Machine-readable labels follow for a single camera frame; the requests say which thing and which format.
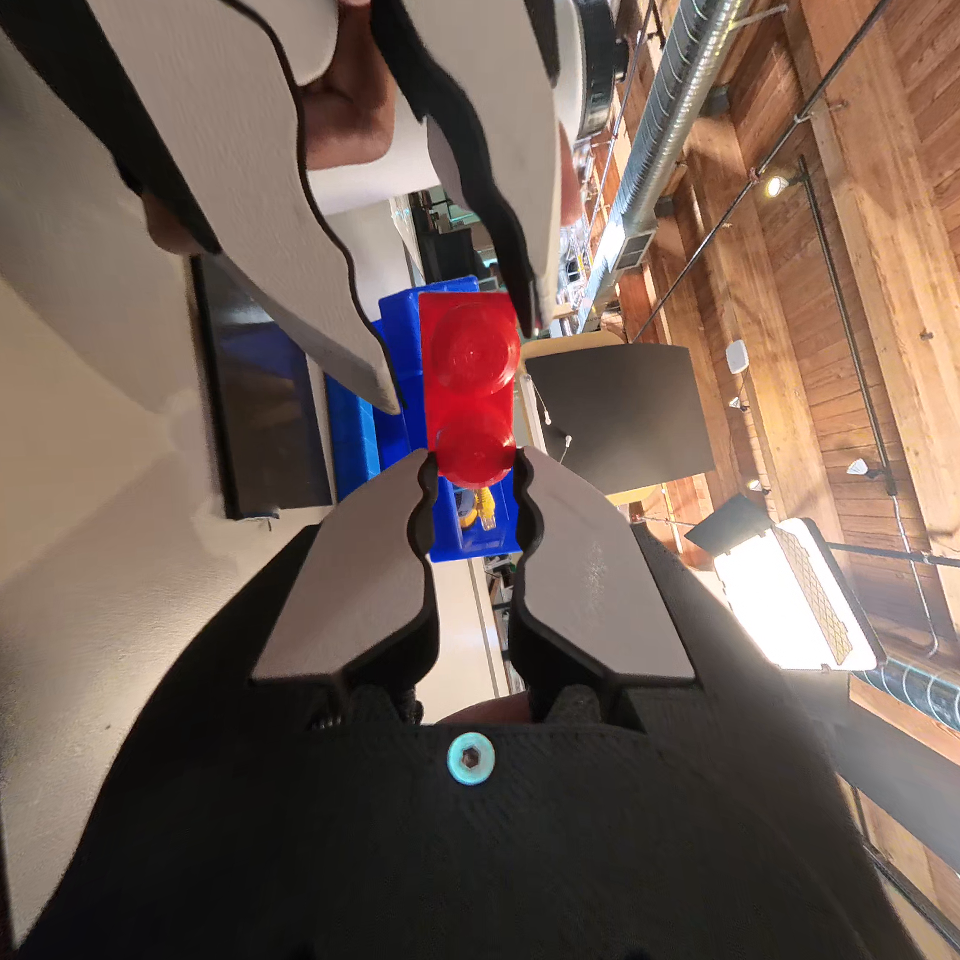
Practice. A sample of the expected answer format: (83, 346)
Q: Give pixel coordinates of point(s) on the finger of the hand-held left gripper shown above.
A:
(510, 150)
(225, 150)

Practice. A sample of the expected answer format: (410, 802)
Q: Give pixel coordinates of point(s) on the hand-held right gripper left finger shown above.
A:
(352, 592)

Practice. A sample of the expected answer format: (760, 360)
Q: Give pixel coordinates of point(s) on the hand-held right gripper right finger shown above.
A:
(600, 600)

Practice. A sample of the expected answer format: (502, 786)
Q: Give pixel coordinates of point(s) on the red toy brick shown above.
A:
(465, 352)

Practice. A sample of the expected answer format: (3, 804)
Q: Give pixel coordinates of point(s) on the person's left hand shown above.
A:
(349, 105)

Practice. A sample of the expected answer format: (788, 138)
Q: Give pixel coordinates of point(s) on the blue plastic bin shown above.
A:
(352, 450)

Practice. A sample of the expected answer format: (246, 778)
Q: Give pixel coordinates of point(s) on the studio light panel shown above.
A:
(780, 592)

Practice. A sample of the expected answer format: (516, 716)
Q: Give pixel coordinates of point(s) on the black panel with wooden rim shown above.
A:
(622, 405)

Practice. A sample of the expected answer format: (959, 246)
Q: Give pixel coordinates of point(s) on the black flat screen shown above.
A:
(255, 420)

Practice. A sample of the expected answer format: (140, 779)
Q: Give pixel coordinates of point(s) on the ceiling spot lamp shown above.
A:
(777, 186)
(859, 469)

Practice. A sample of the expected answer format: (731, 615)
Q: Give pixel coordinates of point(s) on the long silver spiral duct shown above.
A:
(675, 112)

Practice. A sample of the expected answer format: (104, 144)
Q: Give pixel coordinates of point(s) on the white wall access point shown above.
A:
(739, 357)

